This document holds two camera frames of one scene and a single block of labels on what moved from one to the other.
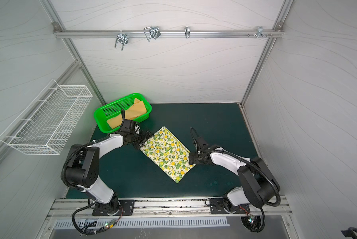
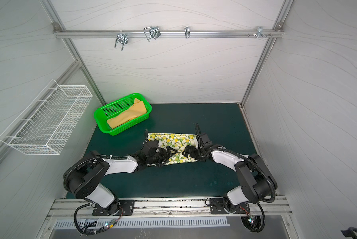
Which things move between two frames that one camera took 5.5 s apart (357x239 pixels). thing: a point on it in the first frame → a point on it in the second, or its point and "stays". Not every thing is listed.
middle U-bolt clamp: [153, 32] stays
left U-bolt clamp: [122, 37] stays
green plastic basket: [108, 118] stays
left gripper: [144, 138] → [165, 158]
